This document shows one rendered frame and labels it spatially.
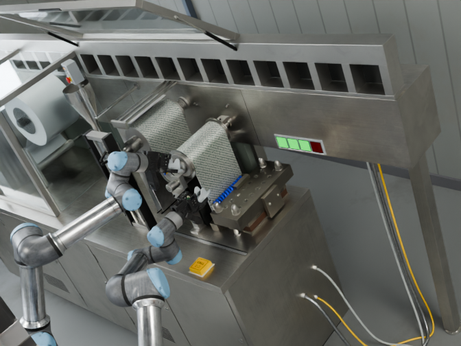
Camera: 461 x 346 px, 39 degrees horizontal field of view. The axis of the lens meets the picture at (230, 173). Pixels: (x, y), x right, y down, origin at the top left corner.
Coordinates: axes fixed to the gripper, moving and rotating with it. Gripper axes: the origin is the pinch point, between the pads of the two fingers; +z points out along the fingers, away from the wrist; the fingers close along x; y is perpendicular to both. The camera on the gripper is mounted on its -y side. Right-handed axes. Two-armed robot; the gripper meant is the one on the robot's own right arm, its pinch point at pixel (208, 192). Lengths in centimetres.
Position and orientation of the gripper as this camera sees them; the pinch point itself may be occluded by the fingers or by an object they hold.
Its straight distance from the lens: 287.7
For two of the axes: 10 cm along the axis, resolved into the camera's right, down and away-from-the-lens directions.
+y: -3.2, -7.9, -5.2
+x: -7.3, -1.4, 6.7
